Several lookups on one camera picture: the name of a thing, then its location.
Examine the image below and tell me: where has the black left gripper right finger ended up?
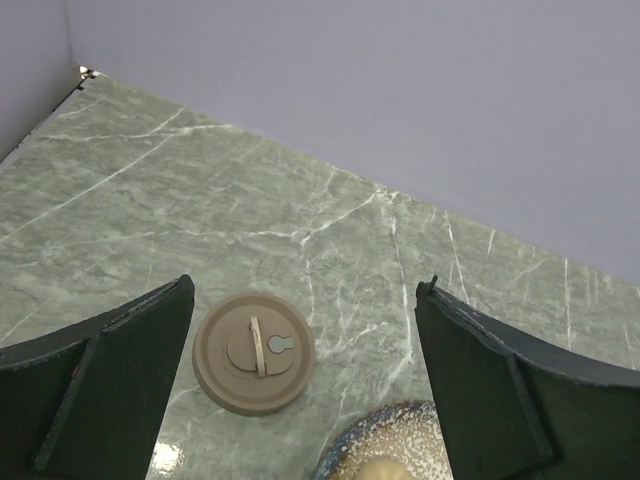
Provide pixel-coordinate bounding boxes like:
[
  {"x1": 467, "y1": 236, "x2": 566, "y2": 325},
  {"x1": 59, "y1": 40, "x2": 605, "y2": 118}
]
[{"x1": 415, "y1": 280, "x2": 639, "y2": 479}]

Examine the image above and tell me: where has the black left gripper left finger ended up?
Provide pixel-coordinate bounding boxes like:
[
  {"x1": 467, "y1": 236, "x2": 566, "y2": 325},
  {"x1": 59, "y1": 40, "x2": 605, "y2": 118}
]
[{"x1": 1, "y1": 275, "x2": 195, "y2": 479}]

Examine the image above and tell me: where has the speckled ceramic plate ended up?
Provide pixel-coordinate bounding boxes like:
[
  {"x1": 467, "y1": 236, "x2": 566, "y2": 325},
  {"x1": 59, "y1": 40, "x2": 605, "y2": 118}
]
[{"x1": 311, "y1": 399, "x2": 453, "y2": 479}]

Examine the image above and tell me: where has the brown round lid far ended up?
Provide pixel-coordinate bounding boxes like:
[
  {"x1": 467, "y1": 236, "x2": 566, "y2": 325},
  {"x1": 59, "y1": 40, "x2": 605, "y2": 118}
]
[{"x1": 192, "y1": 291, "x2": 316, "y2": 416}]

